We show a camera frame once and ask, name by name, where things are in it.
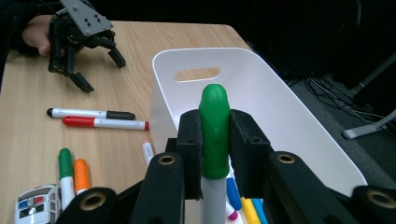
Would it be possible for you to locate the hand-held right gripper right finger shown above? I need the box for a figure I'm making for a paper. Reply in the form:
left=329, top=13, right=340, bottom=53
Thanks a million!
left=229, top=109, right=276, bottom=199

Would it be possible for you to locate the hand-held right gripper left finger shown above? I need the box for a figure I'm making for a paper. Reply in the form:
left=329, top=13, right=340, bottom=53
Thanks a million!
left=177, top=109, right=204, bottom=201

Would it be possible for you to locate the red marker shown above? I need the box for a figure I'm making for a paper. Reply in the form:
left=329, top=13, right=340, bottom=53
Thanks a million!
left=62, top=116, right=150, bottom=132

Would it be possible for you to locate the black marker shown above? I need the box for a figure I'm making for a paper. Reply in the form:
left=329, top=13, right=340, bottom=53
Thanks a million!
left=46, top=107, right=136, bottom=121

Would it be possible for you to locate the white plastic bin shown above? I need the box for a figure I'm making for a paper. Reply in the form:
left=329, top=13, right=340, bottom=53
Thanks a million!
left=148, top=47, right=368, bottom=224

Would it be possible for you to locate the light blue marker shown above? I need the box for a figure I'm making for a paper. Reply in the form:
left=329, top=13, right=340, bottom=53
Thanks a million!
left=251, top=198, right=269, bottom=224

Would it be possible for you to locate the magenta marker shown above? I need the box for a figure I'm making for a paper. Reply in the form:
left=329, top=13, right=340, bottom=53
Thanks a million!
left=225, top=202, right=239, bottom=222

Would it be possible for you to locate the dark green marker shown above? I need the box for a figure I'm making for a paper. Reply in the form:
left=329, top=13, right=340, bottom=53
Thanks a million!
left=58, top=147, right=76, bottom=213

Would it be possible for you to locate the orange marker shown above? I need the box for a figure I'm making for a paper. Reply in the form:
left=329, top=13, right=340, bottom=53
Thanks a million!
left=73, top=158, right=92, bottom=196

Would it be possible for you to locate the white toy police car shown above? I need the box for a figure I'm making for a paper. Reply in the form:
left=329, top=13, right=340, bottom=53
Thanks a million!
left=13, top=184, right=62, bottom=224

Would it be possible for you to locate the white metal stand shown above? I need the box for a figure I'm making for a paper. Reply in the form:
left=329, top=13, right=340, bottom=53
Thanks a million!
left=341, top=108, right=396, bottom=140

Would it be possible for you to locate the tangle of floor cables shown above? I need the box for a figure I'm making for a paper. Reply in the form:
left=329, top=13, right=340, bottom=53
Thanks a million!
left=303, top=73, right=396, bottom=125

